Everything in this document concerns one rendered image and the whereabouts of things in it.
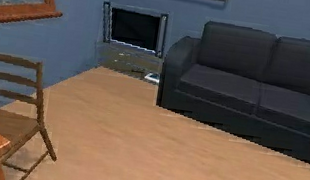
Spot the grey low television stand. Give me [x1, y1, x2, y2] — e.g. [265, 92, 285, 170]
[92, 39, 166, 83]

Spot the brown wooden chair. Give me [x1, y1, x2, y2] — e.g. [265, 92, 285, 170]
[0, 51, 71, 180]

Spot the black sofa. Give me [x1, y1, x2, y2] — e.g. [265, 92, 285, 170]
[149, 14, 310, 170]

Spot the black television set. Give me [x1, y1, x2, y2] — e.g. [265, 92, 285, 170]
[97, 0, 170, 59]

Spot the white blue flat object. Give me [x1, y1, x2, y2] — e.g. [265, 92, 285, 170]
[143, 71, 161, 84]

